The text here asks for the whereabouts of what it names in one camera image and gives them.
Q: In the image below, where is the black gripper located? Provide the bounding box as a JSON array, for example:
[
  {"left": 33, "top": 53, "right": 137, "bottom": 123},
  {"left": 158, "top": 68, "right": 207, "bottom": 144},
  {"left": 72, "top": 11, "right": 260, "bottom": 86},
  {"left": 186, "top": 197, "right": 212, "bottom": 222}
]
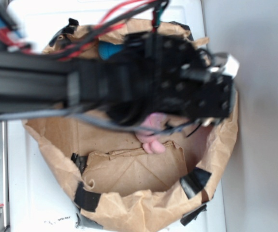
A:
[{"left": 124, "top": 32, "right": 239, "bottom": 121}]

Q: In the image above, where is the blue rubber ball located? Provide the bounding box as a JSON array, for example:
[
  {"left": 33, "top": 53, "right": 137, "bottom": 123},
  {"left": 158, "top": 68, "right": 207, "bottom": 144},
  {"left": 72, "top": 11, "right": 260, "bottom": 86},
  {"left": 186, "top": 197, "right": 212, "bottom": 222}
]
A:
[{"left": 98, "top": 41, "right": 123, "bottom": 60}]

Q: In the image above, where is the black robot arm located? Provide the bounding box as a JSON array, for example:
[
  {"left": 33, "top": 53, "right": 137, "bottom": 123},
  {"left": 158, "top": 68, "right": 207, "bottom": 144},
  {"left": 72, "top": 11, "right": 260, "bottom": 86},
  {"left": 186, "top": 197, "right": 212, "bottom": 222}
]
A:
[{"left": 0, "top": 32, "right": 235, "bottom": 125}]

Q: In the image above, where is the pink plush bunny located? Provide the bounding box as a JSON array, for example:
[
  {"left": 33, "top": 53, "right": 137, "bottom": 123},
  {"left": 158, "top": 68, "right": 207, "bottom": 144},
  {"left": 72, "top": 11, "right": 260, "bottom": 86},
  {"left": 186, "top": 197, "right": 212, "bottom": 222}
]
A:
[{"left": 135, "top": 113, "right": 166, "bottom": 154}]

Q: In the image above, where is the brown paper bag basket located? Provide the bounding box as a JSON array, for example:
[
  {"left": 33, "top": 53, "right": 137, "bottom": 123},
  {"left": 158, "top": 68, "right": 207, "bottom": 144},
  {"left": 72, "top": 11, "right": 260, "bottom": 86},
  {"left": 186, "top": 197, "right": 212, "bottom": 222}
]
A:
[{"left": 22, "top": 18, "right": 239, "bottom": 232}]

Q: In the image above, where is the white plastic tray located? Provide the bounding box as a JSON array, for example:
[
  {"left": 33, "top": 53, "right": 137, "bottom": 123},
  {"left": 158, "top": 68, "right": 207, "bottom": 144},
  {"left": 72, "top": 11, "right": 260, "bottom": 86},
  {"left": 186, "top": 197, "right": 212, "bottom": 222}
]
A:
[{"left": 7, "top": 0, "right": 226, "bottom": 232}]

